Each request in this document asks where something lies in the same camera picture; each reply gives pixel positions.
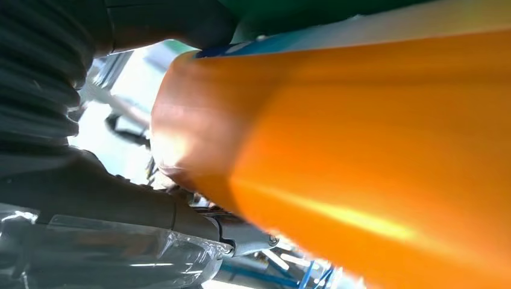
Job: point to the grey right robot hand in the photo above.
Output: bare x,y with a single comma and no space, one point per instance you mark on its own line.
100,215

